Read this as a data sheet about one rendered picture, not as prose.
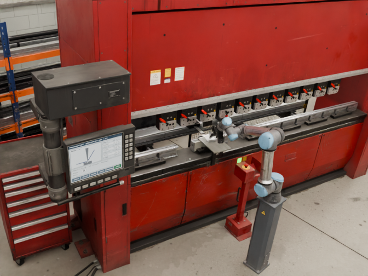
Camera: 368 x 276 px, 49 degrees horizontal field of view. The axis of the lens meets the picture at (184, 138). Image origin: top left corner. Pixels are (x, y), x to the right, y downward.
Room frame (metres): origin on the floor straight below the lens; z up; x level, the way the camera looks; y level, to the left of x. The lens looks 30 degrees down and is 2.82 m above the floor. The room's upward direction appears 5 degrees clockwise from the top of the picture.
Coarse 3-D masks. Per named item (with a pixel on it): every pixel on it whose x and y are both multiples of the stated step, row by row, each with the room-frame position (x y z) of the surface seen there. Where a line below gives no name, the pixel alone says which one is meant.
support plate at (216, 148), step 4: (200, 140) 3.09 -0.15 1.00; (204, 140) 3.10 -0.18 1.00; (204, 144) 3.04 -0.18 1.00; (208, 144) 3.04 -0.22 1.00; (212, 144) 3.04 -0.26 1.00; (216, 144) 3.05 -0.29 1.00; (220, 144) 3.05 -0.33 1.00; (224, 144) 3.06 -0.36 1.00; (212, 148) 2.97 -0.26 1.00; (216, 148) 2.97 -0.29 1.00; (220, 148) 2.98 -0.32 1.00; (224, 148) 2.98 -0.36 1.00; (228, 148) 2.99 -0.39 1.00; (216, 152) 2.91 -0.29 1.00
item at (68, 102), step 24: (48, 72) 2.08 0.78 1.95; (72, 72) 2.11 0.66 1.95; (96, 72) 2.14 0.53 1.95; (120, 72) 2.18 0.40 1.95; (48, 96) 1.89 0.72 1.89; (72, 96) 1.97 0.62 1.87; (96, 96) 2.05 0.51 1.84; (120, 96) 2.14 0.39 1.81; (48, 120) 1.97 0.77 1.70; (48, 144) 1.97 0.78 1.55; (48, 168) 1.95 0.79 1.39; (48, 192) 2.00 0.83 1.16
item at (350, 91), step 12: (348, 84) 4.52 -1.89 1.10; (360, 84) 4.39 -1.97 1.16; (324, 96) 4.76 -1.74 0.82; (336, 96) 4.62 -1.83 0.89; (348, 96) 4.48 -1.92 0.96; (360, 96) 4.35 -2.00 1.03; (360, 108) 4.31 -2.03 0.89; (360, 132) 4.23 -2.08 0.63; (360, 144) 4.19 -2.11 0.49; (360, 156) 4.15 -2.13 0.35; (348, 168) 4.23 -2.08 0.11; (360, 168) 4.19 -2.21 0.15
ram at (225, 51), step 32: (352, 0) 3.98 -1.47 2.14; (160, 32) 2.86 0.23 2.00; (192, 32) 3.01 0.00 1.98; (224, 32) 3.17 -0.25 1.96; (256, 32) 3.35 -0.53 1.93; (288, 32) 3.55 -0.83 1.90; (320, 32) 3.78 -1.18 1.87; (352, 32) 4.03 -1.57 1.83; (160, 64) 2.87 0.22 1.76; (192, 64) 3.02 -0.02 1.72; (224, 64) 3.19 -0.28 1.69; (256, 64) 3.39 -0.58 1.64; (288, 64) 3.60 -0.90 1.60; (320, 64) 3.84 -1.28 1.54; (352, 64) 4.11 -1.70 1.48; (160, 96) 2.88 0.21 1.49; (192, 96) 3.04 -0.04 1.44
